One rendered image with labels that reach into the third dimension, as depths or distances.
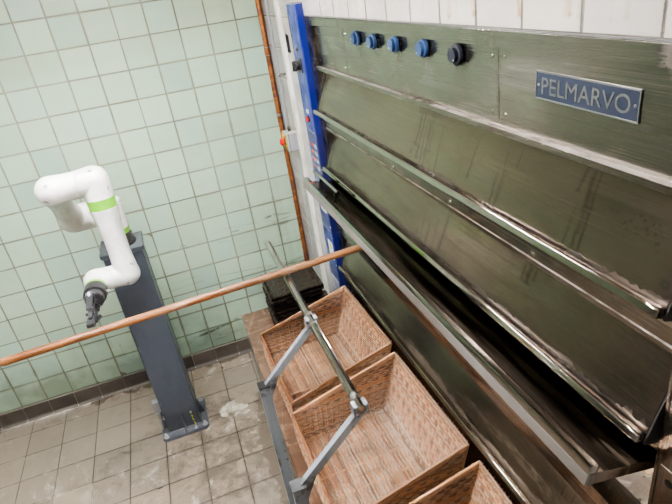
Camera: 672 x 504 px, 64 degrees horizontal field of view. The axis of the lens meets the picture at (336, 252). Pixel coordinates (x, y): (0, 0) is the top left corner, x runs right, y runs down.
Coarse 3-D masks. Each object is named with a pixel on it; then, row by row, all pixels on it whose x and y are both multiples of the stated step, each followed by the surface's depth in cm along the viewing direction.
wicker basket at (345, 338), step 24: (312, 312) 271; (336, 312) 276; (360, 312) 254; (264, 336) 267; (312, 336) 277; (336, 336) 279; (360, 336) 254; (384, 336) 230; (312, 360) 265; (360, 360) 224; (312, 384) 250; (336, 384) 224; (288, 408) 235; (336, 408) 229
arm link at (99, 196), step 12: (84, 168) 220; (96, 168) 220; (84, 180) 217; (96, 180) 219; (108, 180) 224; (84, 192) 219; (96, 192) 220; (108, 192) 223; (96, 204) 222; (108, 204) 224
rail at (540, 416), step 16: (320, 192) 226; (336, 208) 208; (352, 224) 193; (368, 240) 180; (384, 256) 169; (400, 272) 159; (416, 288) 150; (432, 304) 142; (448, 320) 134; (464, 336) 128; (480, 352) 122; (496, 368) 117; (512, 384) 112; (528, 400) 107; (544, 416) 103; (560, 432) 99; (576, 448) 96; (592, 464) 92
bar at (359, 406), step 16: (272, 256) 241; (304, 304) 201; (304, 320) 193; (304, 336) 195; (320, 336) 182; (288, 352) 196; (336, 368) 166; (272, 384) 198; (352, 384) 159; (272, 400) 200; (352, 400) 154; (272, 416) 203; (352, 416) 153; (272, 432) 206; (336, 448) 155; (288, 464) 215; (320, 464) 155; (288, 480) 219; (304, 480) 156; (288, 496) 222; (304, 496) 157
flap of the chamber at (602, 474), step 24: (312, 192) 235; (336, 216) 207; (360, 216) 208; (360, 240) 185; (384, 240) 186; (408, 264) 169; (432, 288) 155; (456, 288) 156; (456, 312) 143; (480, 312) 144; (480, 336) 132; (504, 336) 133; (504, 360) 123; (528, 360) 124; (528, 384) 116; (552, 384) 116; (552, 408) 109; (576, 408) 109; (576, 432) 103; (600, 432) 103; (600, 456) 97; (624, 456) 98; (648, 456) 98; (600, 480) 94
